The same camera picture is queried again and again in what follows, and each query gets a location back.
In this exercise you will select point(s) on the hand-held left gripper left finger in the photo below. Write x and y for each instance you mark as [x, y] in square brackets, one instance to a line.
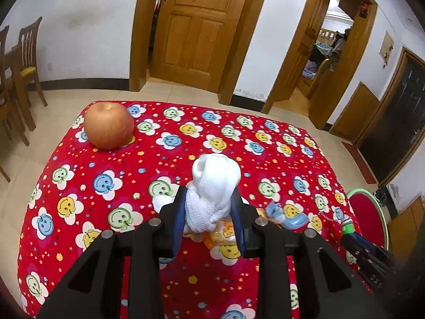
[177, 219]

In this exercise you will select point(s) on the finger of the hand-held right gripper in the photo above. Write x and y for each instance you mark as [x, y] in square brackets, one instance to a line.
[362, 259]
[367, 242]

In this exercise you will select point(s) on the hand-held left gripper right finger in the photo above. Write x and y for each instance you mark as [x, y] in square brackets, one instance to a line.
[237, 222]

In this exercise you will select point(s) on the green toy figure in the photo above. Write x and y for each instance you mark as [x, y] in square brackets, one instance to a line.
[348, 229]

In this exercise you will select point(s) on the red round stool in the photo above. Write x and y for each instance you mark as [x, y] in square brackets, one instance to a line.
[365, 212]

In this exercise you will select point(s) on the white knotted sock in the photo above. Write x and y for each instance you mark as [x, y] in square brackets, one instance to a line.
[212, 186]

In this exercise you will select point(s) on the orange snack wrapper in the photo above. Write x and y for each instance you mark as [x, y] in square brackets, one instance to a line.
[222, 232]

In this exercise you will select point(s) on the wooden cabinet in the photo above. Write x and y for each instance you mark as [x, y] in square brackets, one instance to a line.
[408, 226]

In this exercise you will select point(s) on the red smiley flower tablecloth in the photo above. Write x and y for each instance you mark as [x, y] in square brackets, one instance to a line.
[99, 206]

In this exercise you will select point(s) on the apple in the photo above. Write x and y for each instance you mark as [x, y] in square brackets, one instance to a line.
[109, 125]

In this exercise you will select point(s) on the small wooden cabinet door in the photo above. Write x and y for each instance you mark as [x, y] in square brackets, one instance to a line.
[355, 116]

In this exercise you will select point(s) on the purple cloth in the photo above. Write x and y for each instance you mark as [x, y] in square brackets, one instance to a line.
[308, 69]

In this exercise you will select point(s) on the open wooden door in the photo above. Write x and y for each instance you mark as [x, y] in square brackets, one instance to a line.
[292, 56]

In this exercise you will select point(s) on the closed wooden door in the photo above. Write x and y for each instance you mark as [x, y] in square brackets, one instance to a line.
[199, 33]

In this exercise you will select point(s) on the wooden chair with yellow cushion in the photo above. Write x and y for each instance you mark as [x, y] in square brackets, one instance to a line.
[28, 43]

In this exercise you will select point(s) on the red door ornament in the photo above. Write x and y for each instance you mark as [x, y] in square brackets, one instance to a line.
[363, 9]

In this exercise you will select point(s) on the dark door with wooden frame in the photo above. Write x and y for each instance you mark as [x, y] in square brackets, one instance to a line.
[398, 123]

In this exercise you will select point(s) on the wooden bedroom door frame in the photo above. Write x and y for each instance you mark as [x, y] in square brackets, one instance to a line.
[348, 73]

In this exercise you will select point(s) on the beige wall electrical box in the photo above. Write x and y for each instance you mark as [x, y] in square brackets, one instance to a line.
[386, 47]

